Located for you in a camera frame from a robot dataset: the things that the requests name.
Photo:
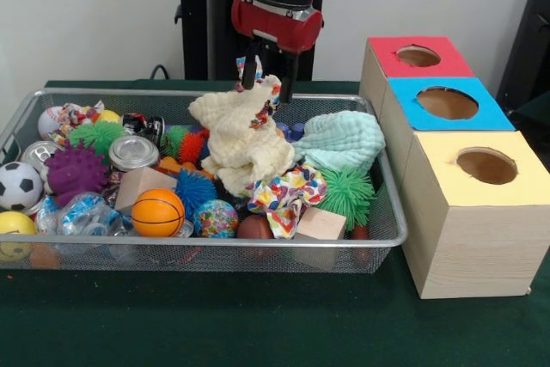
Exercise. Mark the wooden three-hole box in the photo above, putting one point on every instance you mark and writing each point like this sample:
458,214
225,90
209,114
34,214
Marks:
472,246

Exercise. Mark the purple spiky ball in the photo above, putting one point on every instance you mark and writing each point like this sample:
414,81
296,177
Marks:
77,173

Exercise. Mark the cream waffle cloth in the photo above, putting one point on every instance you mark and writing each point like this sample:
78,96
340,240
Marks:
245,143

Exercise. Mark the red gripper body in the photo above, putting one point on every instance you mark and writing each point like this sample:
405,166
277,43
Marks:
275,25

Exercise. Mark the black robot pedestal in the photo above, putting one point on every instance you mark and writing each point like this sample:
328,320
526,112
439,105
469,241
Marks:
193,19

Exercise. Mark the black and white soccer ball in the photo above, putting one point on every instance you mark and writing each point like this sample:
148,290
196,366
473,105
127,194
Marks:
17,186

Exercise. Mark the green spiky ball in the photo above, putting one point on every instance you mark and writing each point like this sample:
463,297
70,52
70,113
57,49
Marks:
99,135
348,193

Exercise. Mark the mint green waffle cloth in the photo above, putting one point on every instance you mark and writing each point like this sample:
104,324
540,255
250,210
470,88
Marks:
344,139

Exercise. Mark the blue spiky ball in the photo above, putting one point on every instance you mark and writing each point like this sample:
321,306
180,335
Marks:
195,188

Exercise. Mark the orange basketball toy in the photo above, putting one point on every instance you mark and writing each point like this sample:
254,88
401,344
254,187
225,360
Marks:
157,213

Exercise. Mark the plain wooden cube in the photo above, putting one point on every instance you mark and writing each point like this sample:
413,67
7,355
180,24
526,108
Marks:
320,225

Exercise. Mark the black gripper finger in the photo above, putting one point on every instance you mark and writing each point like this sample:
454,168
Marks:
289,79
249,68

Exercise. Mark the colourful patterned cloth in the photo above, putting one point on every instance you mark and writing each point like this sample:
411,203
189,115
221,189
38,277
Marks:
262,115
288,195

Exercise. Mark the globe print ball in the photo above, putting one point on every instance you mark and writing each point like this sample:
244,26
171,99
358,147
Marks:
216,218

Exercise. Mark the dark green tablecloth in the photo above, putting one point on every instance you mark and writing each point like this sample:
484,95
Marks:
258,324
535,109

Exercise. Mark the black stand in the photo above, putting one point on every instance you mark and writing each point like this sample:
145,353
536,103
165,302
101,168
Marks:
528,40

